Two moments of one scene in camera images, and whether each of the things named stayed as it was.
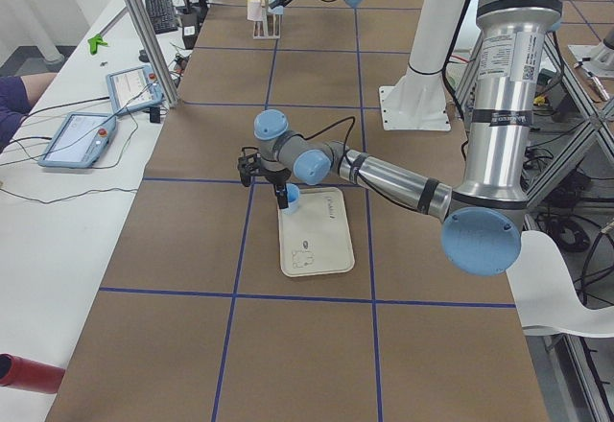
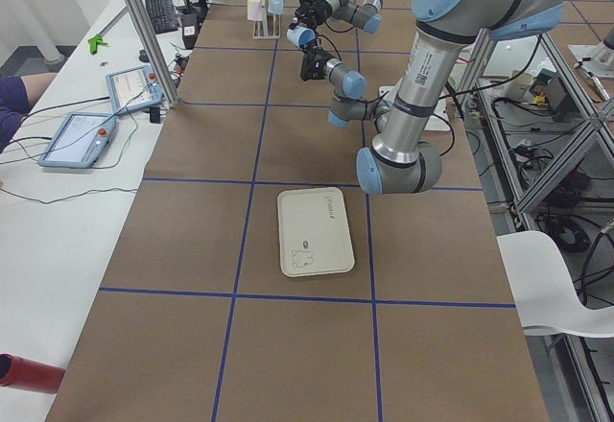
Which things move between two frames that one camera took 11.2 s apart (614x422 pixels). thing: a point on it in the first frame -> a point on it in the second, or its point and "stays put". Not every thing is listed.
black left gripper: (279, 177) -> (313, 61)
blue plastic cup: (294, 198) -> (300, 35)
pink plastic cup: (254, 10) stays put
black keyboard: (161, 12) stays put
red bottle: (26, 374) stays put
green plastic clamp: (94, 41) stays put
